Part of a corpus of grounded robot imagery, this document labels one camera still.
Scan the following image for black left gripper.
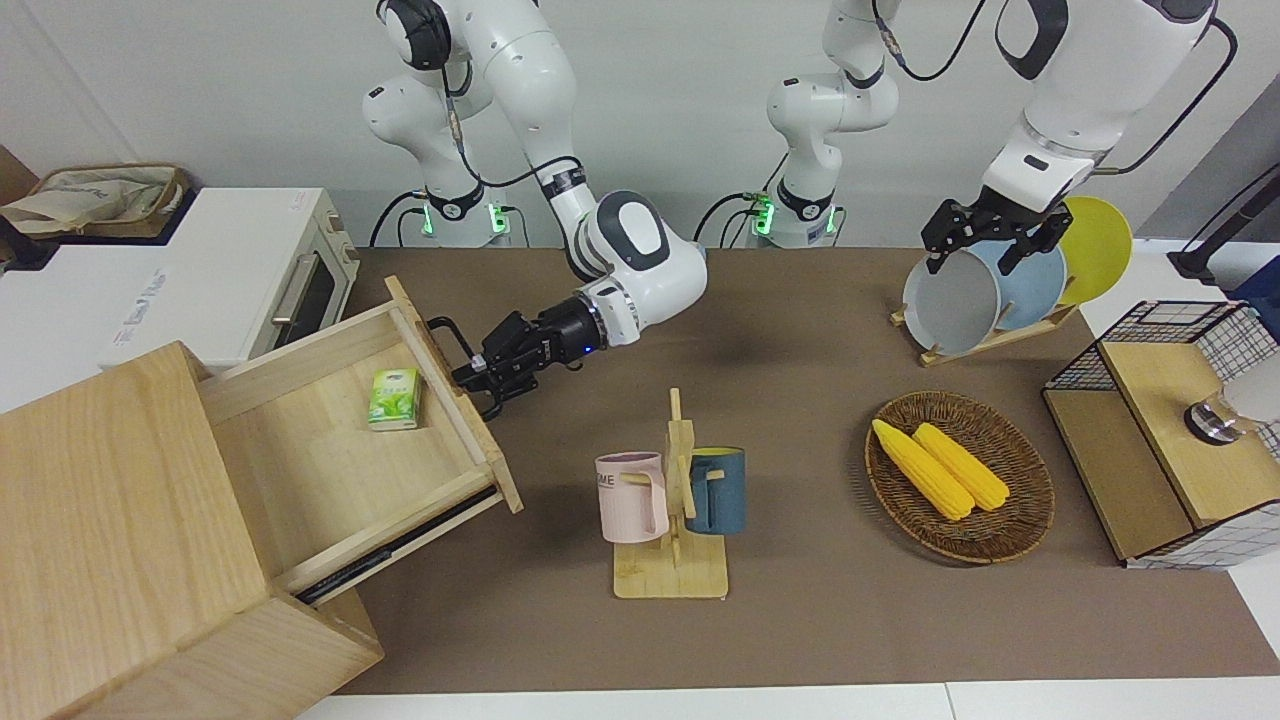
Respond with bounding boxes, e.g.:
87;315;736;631
921;188;1073;277

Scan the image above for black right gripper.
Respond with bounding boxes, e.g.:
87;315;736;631
452;295;607;421

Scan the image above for black metal drawer handle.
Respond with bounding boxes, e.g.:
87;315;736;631
427;316;479;386

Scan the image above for light wooden drawer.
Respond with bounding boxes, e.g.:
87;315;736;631
195;275;524;606

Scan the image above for light blue plate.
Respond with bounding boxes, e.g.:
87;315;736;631
975;238;1069;333

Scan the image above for grey plate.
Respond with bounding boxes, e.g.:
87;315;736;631
902;247;1004;357

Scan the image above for green tissue packet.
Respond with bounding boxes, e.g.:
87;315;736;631
367;368;422;432

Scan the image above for yellow plate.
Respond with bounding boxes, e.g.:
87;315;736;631
1058;196;1134;306

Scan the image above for wooden plate rack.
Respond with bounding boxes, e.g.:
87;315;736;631
890;303;1079;368

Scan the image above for pink mug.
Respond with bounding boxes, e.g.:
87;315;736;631
595;452;671;544

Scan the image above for black stand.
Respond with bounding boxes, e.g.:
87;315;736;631
1168;165;1280;286

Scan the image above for yellow corn cob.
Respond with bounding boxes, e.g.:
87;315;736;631
913;423;1011;512
872;418;976;522

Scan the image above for teal mug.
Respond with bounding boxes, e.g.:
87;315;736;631
686;447;747;536

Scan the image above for wooden mug tree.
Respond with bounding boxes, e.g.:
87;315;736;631
613;388;731;600

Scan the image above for white toaster oven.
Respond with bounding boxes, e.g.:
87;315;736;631
95;187;361;376

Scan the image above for blue box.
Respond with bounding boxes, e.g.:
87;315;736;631
1232;255;1280;313

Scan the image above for clear glass cup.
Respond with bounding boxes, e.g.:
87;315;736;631
1184;368;1280;446

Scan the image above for brown wicker basket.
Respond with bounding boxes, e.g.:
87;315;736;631
865;391;1056;564

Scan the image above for brown table mat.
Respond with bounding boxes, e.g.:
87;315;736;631
335;245;1280;696

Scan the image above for light wooden cabinet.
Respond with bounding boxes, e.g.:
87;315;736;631
0;340;386;720

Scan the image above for beige cloth bag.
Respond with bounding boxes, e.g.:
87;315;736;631
0;168;176;223

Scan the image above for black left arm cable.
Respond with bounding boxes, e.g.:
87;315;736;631
870;0;1239;176

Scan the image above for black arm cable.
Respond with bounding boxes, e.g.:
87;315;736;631
870;0;1239;176
370;40;586;246

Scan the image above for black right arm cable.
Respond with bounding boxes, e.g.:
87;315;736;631
370;40;586;246

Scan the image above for black wire wooden shelf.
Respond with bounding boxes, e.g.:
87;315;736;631
1042;300;1280;571

